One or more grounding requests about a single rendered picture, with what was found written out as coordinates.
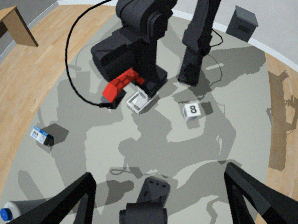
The white bottle with blue cap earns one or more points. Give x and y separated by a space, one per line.
16 208

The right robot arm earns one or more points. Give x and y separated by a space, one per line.
115 55

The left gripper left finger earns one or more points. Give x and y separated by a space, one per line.
55 209

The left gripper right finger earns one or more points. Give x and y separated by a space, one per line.
273 206

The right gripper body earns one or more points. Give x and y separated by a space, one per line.
144 75

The small blue and white box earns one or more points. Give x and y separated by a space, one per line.
41 136

